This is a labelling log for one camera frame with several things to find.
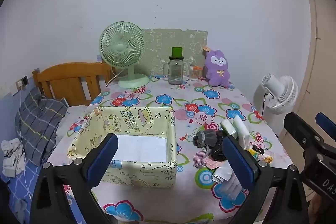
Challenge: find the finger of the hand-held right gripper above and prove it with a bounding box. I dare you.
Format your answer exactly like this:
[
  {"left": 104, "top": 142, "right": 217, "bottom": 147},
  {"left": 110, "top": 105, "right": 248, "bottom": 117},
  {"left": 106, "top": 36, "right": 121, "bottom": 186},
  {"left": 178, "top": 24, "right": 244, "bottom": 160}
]
[
  {"left": 283, "top": 112, "right": 330, "bottom": 161},
  {"left": 315, "top": 112, "right": 336, "bottom": 142}
]

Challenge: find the glass jar mug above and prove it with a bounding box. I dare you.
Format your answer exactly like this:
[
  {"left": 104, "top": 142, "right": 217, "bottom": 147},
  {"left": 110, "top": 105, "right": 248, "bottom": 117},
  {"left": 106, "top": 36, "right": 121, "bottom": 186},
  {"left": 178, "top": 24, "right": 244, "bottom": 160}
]
[{"left": 163, "top": 55, "right": 190, "bottom": 85}]

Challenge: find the small yellow packet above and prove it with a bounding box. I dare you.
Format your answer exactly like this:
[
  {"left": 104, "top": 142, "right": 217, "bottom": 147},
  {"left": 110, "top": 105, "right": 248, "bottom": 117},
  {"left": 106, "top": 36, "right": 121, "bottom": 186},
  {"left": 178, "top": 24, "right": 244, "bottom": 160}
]
[{"left": 248, "top": 148, "right": 273, "bottom": 164}]

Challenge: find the small black card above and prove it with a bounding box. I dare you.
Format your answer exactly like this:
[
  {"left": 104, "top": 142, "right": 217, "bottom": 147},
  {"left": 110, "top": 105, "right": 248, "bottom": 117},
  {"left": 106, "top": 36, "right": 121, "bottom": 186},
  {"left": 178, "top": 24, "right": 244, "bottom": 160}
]
[{"left": 249, "top": 142, "right": 265, "bottom": 154}]

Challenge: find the white quilt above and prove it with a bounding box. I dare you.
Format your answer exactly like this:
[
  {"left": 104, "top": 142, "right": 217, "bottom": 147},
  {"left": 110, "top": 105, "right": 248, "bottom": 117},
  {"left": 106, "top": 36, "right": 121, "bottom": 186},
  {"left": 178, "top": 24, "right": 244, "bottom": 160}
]
[{"left": 56, "top": 105, "right": 91, "bottom": 140}]

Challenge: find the black fan cable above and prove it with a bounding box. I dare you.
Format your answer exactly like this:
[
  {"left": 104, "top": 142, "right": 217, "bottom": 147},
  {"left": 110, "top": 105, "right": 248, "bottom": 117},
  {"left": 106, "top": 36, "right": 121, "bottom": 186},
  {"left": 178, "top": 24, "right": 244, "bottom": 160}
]
[{"left": 261, "top": 92, "right": 268, "bottom": 116}]

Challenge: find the floral tablecloth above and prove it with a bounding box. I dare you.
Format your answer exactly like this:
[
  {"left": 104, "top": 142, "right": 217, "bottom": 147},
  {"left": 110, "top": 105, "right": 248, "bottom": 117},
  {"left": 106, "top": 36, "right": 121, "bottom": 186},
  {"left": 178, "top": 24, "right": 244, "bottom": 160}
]
[{"left": 46, "top": 74, "right": 294, "bottom": 224}]

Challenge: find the black plastic bag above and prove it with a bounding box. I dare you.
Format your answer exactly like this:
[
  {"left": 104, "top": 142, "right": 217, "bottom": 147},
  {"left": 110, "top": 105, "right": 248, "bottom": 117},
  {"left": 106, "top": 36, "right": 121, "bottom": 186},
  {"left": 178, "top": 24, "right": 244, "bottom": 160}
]
[{"left": 209, "top": 135, "right": 229, "bottom": 161}]

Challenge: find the clear plastic packet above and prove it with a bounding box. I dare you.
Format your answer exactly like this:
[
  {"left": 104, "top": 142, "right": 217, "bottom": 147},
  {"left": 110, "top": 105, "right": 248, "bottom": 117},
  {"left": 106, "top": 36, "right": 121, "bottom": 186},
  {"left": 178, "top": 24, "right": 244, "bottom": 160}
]
[{"left": 214, "top": 166, "right": 248, "bottom": 200}]

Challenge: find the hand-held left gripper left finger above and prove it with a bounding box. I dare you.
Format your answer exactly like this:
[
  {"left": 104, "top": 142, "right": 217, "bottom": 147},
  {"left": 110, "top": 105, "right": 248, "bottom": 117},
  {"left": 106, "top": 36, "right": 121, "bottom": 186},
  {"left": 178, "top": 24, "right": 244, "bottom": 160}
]
[{"left": 29, "top": 133, "right": 119, "bottom": 224}]

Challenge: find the wooden bed headboard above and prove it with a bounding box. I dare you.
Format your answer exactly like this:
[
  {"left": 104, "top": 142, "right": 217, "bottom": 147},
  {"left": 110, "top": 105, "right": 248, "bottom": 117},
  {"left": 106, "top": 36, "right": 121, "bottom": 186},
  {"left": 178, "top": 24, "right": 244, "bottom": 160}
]
[{"left": 32, "top": 62, "right": 116, "bottom": 106}]

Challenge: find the yellow fabric storage box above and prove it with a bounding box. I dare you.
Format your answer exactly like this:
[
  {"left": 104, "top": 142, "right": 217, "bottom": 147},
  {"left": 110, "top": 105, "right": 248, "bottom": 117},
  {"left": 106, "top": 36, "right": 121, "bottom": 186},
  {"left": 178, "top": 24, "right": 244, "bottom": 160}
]
[{"left": 68, "top": 106, "right": 178, "bottom": 188}]

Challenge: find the white standing fan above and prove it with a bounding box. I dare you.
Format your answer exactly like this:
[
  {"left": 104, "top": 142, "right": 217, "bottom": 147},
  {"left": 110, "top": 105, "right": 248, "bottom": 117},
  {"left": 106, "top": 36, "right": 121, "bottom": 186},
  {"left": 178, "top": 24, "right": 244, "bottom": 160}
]
[{"left": 253, "top": 72, "right": 299, "bottom": 136}]

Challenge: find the blue bed sheet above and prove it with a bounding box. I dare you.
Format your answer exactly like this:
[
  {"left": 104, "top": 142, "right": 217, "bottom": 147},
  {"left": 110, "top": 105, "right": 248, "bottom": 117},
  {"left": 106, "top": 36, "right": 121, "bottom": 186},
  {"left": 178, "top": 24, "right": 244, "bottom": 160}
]
[{"left": 0, "top": 164, "right": 40, "bottom": 224}]

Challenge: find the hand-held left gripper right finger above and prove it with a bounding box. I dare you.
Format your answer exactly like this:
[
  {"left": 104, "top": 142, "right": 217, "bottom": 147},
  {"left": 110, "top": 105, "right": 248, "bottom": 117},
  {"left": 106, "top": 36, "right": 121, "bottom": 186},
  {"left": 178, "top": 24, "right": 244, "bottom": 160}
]
[{"left": 222, "top": 135, "right": 310, "bottom": 224}]

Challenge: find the grey plaid pillow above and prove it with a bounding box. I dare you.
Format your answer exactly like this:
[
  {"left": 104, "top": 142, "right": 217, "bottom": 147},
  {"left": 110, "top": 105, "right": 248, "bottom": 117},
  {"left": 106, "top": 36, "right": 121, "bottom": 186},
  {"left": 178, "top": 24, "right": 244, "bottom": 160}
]
[{"left": 14, "top": 88, "right": 69, "bottom": 164}]

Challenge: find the white crumpled cloth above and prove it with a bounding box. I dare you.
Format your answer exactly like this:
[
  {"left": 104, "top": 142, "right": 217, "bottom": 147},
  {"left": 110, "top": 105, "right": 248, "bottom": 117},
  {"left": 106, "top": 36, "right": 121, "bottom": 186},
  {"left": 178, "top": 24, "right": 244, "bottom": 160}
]
[{"left": 1, "top": 138, "right": 25, "bottom": 178}]

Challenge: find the green white tissue packet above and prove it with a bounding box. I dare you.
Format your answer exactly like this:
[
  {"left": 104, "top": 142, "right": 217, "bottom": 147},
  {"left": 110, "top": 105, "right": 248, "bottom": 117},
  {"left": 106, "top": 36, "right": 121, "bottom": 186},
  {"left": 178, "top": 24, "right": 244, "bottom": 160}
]
[{"left": 220, "top": 119, "right": 238, "bottom": 138}]

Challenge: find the beige door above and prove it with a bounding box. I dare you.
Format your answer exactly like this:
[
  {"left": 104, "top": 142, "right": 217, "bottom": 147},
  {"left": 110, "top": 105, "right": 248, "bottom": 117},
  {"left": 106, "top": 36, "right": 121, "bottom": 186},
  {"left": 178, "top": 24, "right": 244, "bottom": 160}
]
[{"left": 294, "top": 0, "right": 336, "bottom": 135}]

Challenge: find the white charging cable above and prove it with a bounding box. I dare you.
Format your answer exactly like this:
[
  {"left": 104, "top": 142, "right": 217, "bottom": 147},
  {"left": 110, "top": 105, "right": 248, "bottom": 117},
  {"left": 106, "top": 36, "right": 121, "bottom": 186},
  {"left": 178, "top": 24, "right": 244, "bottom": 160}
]
[{"left": 17, "top": 85, "right": 33, "bottom": 199}]

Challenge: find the pink packet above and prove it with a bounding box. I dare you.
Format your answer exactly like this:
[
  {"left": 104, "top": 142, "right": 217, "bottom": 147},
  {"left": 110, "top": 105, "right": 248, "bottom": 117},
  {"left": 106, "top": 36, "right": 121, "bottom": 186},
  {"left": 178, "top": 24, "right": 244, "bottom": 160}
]
[{"left": 203, "top": 155, "right": 219, "bottom": 170}]

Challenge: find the green printed board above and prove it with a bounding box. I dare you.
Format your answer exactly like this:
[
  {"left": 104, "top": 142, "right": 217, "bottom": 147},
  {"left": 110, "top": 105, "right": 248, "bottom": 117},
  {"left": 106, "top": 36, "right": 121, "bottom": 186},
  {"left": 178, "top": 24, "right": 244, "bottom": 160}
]
[{"left": 142, "top": 28, "right": 209, "bottom": 77}]

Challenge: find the grey scrunchie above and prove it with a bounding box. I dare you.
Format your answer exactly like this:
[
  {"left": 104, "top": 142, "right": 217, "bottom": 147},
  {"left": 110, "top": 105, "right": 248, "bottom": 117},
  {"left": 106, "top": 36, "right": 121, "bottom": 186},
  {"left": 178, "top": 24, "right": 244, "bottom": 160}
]
[{"left": 194, "top": 130, "right": 219, "bottom": 148}]

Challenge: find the purple plush bunny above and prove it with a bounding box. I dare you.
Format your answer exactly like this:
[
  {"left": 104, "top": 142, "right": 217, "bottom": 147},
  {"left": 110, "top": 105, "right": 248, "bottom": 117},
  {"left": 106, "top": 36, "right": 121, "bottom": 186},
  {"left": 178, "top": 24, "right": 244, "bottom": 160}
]
[{"left": 203, "top": 47, "right": 233, "bottom": 87}]

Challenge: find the green desk fan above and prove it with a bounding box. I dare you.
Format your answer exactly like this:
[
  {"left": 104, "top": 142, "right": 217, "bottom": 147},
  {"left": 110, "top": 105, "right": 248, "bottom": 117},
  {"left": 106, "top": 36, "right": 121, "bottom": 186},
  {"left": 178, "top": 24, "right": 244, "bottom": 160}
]
[{"left": 99, "top": 21, "right": 150, "bottom": 89}]

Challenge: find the cotton swab jar orange lid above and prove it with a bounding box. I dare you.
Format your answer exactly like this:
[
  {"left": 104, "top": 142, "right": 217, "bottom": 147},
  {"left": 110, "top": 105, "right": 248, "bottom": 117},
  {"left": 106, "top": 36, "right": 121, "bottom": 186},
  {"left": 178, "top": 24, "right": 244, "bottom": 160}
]
[{"left": 189, "top": 64, "right": 203, "bottom": 81}]

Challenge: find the grey striped cloth pouch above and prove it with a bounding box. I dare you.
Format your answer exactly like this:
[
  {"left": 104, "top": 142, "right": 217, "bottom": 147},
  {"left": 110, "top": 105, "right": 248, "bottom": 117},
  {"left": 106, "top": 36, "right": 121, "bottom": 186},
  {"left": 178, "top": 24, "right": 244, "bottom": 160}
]
[{"left": 194, "top": 145, "right": 212, "bottom": 169}]

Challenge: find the silver wrapper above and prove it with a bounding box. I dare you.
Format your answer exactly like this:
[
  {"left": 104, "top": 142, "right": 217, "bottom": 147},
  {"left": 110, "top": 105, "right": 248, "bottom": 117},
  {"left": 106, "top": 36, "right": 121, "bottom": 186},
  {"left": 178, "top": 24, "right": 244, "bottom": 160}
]
[{"left": 211, "top": 168, "right": 233, "bottom": 184}]

